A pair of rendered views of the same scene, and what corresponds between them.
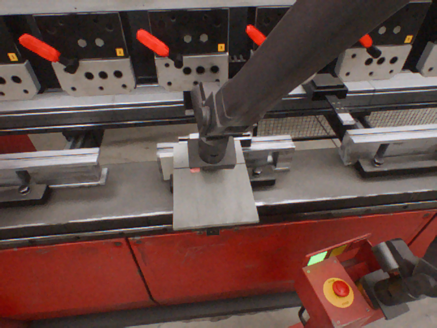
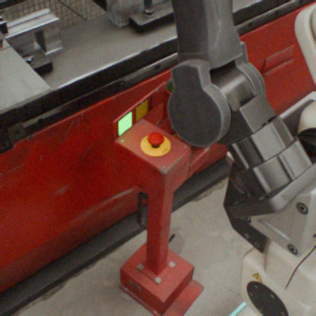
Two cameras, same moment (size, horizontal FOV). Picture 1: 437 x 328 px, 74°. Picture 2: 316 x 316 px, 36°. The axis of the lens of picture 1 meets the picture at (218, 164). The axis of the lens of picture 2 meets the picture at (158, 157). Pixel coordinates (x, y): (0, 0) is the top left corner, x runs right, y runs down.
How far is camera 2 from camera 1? 0.41 m
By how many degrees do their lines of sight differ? 24
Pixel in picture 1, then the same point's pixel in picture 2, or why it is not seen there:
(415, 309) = not seen: hidden behind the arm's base
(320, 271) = (132, 135)
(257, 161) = (23, 49)
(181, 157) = not seen: outside the picture
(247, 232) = (44, 137)
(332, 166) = (107, 33)
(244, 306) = (77, 262)
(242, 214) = (32, 89)
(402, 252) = not seen: hidden behind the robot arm
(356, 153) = (124, 10)
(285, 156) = (52, 33)
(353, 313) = (174, 154)
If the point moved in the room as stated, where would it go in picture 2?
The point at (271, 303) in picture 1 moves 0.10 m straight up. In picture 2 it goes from (108, 242) to (106, 228)
